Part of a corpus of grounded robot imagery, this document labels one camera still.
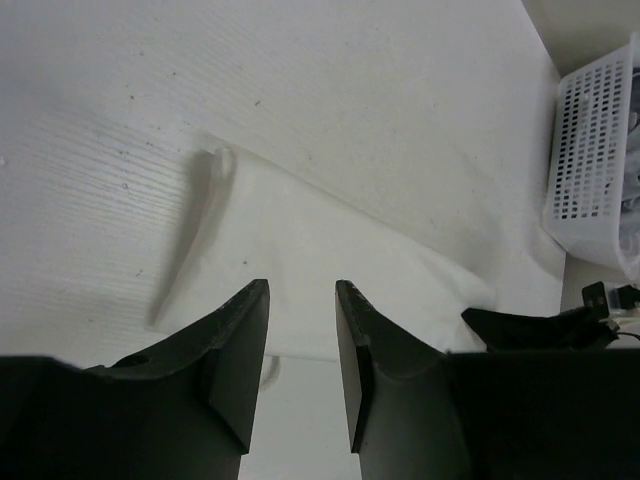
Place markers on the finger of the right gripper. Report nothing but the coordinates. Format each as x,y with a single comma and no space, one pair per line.
579,329

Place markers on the white tank top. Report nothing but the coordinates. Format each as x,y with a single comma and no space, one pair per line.
258,221

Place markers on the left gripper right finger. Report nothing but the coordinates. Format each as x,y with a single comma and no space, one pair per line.
414,412

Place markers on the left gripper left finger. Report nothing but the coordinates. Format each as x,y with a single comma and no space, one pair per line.
182,408

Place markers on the white plastic laundry basket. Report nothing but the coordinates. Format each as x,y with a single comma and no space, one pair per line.
585,187

